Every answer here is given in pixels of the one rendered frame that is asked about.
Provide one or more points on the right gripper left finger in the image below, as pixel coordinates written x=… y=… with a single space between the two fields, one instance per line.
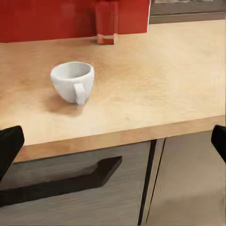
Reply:
x=11 y=141

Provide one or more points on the fixed window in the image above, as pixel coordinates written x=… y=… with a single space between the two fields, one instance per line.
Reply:
x=176 y=11

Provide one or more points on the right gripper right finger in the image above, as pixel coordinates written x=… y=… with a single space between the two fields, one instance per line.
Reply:
x=218 y=139

